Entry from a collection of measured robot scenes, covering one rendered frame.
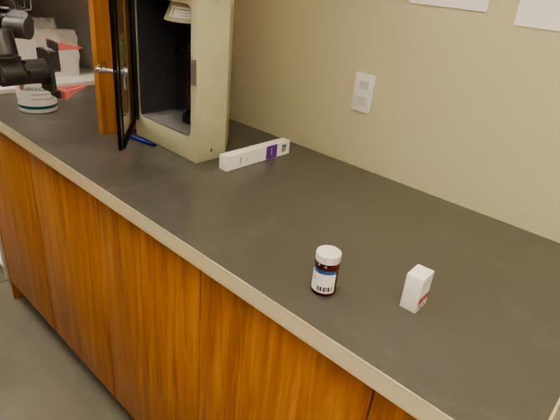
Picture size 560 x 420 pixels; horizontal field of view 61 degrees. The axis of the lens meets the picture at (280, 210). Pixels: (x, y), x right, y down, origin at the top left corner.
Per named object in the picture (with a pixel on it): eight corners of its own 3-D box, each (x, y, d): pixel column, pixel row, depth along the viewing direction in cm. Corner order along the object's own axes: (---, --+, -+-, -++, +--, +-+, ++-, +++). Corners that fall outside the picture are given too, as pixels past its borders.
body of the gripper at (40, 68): (55, 50, 115) (22, 52, 110) (61, 92, 119) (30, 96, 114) (42, 46, 119) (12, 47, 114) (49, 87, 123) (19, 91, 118)
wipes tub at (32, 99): (48, 102, 182) (43, 62, 176) (64, 111, 175) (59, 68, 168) (12, 107, 174) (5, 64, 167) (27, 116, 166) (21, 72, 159)
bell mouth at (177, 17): (199, 17, 150) (200, -3, 147) (237, 24, 139) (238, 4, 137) (151, 17, 138) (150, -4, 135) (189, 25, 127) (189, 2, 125)
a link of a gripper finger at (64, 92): (89, 68, 122) (53, 72, 116) (92, 96, 126) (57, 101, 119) (77, 64, 126) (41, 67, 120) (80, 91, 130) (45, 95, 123)
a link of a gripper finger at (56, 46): (86, 40, 119) (48, 42, 113) (89, 69, 123) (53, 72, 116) (73, 36, 123) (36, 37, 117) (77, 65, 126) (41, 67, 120)
